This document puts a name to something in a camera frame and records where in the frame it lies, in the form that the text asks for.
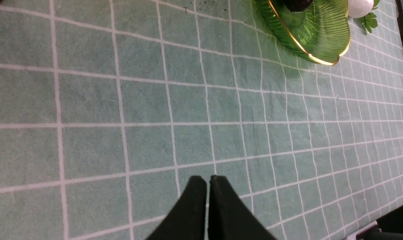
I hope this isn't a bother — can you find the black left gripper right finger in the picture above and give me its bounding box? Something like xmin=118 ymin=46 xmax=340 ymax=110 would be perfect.
xmin=208 ymin=175 xmax=276 ymax=240

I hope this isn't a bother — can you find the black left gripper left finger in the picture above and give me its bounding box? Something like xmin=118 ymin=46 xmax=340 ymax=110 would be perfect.
xmin=147 ymin=176 xmax=207 ymax=240

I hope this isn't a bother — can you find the dark purple eggplant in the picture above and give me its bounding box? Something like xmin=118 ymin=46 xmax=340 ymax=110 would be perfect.
xmin=283 ymin=0 xmax=313 ymax=12

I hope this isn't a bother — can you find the white radish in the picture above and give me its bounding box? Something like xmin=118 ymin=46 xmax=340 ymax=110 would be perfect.
xmin=347 ymin=0 xmax=380 ymax=33

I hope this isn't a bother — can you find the green checkered tablecloth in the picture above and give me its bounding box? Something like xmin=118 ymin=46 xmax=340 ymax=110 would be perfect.
xmin=0 ymin=0 xmax=403 ymax=240

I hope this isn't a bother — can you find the green plastic plate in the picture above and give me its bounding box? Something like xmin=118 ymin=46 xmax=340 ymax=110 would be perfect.
xmin=253 ymin=0 xmax=350 ymax=66

